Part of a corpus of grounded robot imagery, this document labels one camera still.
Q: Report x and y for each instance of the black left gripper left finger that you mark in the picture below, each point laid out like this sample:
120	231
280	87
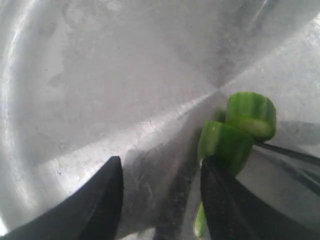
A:
93	212

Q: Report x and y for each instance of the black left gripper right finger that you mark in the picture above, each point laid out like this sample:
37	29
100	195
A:
232	212

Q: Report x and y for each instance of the green cucumber end with stem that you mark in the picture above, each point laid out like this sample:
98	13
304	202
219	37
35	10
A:
229	144

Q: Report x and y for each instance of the black kitchen knife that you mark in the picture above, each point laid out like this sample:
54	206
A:
306	158

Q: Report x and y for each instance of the cut green cucumber slice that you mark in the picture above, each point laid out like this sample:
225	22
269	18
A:
253	113

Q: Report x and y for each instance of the round stainless steel plate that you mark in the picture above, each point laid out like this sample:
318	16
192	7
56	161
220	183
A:
84	80

